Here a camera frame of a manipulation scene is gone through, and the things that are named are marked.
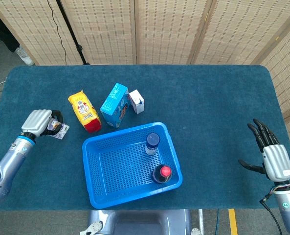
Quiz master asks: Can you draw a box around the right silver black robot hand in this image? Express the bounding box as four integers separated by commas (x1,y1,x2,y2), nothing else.
238,118,290,183

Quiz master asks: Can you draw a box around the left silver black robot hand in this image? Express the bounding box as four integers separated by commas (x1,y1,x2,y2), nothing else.
21,109,65,138

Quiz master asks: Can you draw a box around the small purple white carton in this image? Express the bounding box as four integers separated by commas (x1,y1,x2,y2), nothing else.
48,118,70,140

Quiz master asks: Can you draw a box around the yellow red snack bag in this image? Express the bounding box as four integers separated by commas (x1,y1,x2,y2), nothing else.
67,90,102,134

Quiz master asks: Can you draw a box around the blue cookie box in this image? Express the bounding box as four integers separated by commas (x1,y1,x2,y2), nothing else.
99,82,131,129

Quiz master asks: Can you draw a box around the white blue milk carton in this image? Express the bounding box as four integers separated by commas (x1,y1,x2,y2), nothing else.
128,89,145,115

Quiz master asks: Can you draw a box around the cola bottle red cap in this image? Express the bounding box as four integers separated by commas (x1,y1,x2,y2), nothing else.
151,164,173,184

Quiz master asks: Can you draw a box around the white yogurt bottle blue cap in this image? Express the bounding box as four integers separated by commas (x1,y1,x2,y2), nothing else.
144,133,161,156

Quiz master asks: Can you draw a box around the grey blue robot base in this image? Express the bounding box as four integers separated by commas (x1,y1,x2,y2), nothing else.
80,209,201,235

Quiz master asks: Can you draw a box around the blue plastic mesh basket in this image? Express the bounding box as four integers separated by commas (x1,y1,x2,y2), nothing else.
82,121,183,210

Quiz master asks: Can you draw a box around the white shoe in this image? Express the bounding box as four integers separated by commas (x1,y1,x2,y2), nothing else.
14,46,35,66

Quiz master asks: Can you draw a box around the yellow floor tape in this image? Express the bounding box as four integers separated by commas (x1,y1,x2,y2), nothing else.
228,209,238,235

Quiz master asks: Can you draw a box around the bamboo folding screen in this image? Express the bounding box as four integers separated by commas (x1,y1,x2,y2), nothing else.
0,0,290,66
251,21,290,157

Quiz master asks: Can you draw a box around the person dark trouser leg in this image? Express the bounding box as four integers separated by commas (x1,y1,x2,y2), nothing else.
0,3,20,53

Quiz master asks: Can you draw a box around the teal table cloth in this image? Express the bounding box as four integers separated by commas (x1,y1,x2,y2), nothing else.
0,64,290,212

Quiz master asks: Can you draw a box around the black tripod pole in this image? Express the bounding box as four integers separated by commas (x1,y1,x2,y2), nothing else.
56,0,90,65

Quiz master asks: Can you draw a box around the white metal pole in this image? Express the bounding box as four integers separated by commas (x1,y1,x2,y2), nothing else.
198,209,205,235

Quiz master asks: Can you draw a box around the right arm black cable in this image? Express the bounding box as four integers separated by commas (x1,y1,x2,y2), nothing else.
259,193,284,235

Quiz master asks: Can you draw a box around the thin black hanging cable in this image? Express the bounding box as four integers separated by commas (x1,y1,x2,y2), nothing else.
46,0,67,66

